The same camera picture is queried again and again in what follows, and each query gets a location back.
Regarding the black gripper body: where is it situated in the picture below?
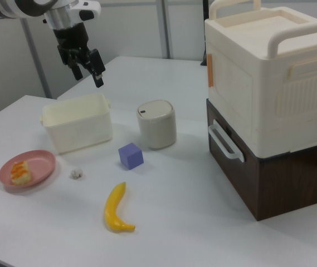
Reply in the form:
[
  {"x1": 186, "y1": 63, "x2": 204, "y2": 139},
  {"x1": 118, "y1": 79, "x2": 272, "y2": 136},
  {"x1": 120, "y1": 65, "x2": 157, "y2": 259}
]
[{"x1": 52, "y1": 23, "x2": 92, "y2": 70}]

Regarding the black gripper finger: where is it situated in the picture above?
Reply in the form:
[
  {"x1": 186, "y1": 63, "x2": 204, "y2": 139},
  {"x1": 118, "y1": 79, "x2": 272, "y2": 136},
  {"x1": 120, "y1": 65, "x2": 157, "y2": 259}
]
[
  {"x1": 86, "y1": 48, "x2": 105, "y2": 88},
  {"x1": 70, "y1": 62, "x2": 83, "y2": 82}
]

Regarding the toy bread slice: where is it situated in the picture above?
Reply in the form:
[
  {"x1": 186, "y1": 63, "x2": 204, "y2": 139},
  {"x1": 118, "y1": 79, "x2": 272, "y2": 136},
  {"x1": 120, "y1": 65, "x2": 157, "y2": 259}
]
[{"x1": 9, "y1": 160, "x2": 33, "y2": 186}]

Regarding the pink plate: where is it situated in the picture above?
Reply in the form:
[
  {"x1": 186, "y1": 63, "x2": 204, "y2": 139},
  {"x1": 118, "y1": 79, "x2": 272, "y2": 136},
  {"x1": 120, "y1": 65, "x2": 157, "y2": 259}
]
[{"x1": 0, "y1": 150, "x2": 57, "y2": 192}]

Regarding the white open plastic bin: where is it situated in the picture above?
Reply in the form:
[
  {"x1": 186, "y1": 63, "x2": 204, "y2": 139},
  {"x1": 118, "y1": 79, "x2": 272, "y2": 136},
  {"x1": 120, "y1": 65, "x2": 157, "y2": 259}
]
[{"x1": 40, "y1": 93, "x2": 114, "y2": 155}]

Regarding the beige lidded trash can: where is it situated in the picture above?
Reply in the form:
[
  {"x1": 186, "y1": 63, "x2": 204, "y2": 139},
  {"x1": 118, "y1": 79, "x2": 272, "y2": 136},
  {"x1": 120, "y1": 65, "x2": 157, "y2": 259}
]
[{"x1": 136, "y1": 100, "x2": 177, "y2": 150}]

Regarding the purple cube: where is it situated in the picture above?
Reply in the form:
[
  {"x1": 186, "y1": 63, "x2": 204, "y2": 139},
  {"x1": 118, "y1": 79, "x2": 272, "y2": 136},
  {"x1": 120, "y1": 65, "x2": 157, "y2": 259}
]
[{"x1": 118, "y1": 142, "x2": 144, "y2": 170}]

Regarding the small white crumpled ball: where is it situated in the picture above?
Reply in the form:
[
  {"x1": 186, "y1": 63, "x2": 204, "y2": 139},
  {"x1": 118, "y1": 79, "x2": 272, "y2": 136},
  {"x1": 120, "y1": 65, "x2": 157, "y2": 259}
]
[{"x1": 69, "y1": 167, "x2": 84, "y2": 180}]

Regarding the yellow toy banana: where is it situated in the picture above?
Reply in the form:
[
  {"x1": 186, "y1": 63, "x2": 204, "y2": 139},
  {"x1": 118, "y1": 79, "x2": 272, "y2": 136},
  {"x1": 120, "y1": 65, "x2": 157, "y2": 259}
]
[{"x1": 104, "y1": 182, "x2": 136, "y2": 232}]

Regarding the dark brown drawer box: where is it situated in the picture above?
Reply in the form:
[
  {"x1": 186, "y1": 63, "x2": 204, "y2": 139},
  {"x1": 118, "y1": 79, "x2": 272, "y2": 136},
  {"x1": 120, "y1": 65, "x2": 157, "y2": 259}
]
[{"x1": 206, "y1": 98, "x2": 317, "y2": 222}]

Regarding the cream plastic box with handles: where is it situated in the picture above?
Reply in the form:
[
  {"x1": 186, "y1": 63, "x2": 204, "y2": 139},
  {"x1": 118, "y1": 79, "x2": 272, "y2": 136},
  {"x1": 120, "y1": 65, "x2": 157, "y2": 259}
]
[{"x1": 204, "y1": 0, "x2": 317, "y2": 159}]

